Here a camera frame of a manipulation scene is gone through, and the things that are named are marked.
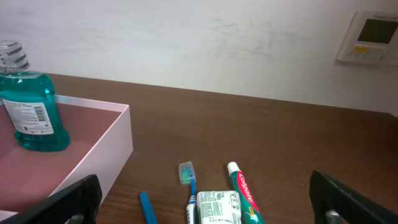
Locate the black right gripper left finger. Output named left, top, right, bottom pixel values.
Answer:
left=1, top=174, right=103, bottom=224

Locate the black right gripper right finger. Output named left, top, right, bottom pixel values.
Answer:
left=309, top=170, right=397, bottom=224

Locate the green Colgate toothpaste tube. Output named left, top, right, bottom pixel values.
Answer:
left=227, top=162, right=265, bottom=224

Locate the blue Listerine mouthwash bottle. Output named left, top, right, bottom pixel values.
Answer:
left=1, top=40, right=70, bottom=152

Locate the green and white soap packet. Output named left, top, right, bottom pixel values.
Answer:
left=197, top=190, right=241, bottom=224

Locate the white cardboard box, pink inside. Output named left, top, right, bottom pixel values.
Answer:
left=1, top=95, right=133, bottom=220

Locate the blue disposable razor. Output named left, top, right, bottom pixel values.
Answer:
left=139, top=192, right=158, bottom=224

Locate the blue and white toothbrush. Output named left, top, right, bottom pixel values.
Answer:
left=178, top=161, right=197, bottom=224

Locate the white wall thermostat panel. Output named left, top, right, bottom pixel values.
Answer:
left=336, top=11, right=397, bottom=66

